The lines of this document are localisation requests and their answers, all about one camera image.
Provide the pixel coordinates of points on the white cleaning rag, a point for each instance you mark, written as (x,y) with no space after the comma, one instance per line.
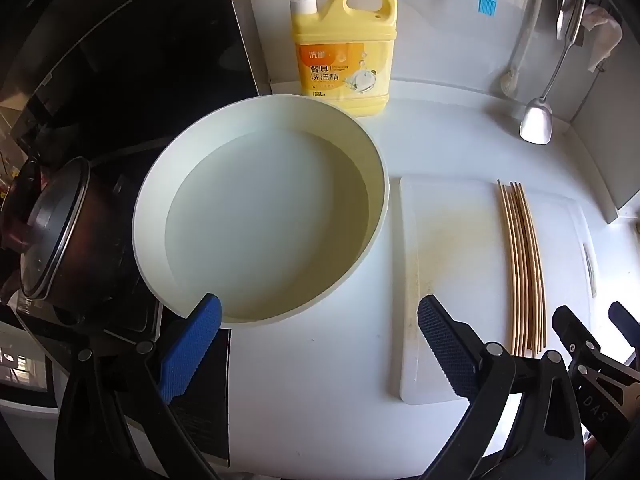
(602,35)

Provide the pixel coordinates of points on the glass pot lid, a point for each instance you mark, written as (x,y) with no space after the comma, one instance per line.
(50,230)

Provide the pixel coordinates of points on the stainless steel spatula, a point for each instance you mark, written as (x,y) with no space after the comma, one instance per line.
(537,122)

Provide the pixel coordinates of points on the dark cooking pot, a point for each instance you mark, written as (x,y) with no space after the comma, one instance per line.
(95,240)

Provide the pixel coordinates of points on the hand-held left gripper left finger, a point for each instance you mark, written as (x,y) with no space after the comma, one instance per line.
(192,345)

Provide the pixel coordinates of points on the bundle of wooden chopsticks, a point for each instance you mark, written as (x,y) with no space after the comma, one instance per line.
(522,270)

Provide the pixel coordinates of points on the dark glass panel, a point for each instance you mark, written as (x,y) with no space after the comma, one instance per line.
(150,50)

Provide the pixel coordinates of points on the hanging steel spoon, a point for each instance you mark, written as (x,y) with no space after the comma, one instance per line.
(564,15)

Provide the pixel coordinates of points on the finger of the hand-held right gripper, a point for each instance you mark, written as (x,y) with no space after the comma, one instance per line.
(625,322)
(575,332)

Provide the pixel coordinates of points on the white plastic cutting board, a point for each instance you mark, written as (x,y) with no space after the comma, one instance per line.
(450,240)

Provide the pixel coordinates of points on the black cooktop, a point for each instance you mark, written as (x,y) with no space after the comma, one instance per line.
(200,410)

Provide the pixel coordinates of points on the white plastic basin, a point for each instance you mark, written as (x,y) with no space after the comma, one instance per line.
(260,210)

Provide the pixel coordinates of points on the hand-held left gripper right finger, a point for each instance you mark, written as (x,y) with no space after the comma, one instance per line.
(445,350)

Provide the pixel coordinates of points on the yellow dish detergent bottle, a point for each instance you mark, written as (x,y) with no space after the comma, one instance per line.
(345,60)

